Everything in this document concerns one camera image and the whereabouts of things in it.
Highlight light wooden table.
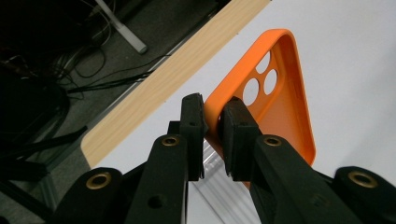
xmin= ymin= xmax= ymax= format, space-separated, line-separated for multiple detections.
xmin=80 ymin=0 xmax=272 ymax=169

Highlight thick black cable bundle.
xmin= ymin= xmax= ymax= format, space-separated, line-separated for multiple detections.
xmin=65 ymin=54 xmax=171 ymax=95

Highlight white-legged background desk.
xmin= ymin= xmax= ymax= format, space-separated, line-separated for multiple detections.
xmin=92 ymin=0 xmax=149 ymax=55

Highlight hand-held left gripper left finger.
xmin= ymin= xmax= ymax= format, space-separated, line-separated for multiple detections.
xmin=124 ymin=92 xmax=209 ymax=224

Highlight white table mat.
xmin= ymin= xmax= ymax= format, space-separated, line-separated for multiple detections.
xmin=92 ymin=0 xmax=396 ymax=224

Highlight orange phone case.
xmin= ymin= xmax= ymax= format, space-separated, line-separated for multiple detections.
xmin=204 ymin=28 xmax=317 ymax=190

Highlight thin white cables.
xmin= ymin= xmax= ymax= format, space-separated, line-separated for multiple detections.
xmin=78 ymin=0 xmax=115 ymax=48

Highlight black cable loop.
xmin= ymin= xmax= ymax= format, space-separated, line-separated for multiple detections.
xmin=74 ymin=46 xmax=107 ymax=79

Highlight black metal stand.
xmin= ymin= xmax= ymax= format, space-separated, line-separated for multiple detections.
xmin=0 ymin=125 xmax=89 ymax=188

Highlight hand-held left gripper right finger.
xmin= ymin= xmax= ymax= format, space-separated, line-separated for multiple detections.
xmin=219 ymin=96 xmax=363 ymax=224

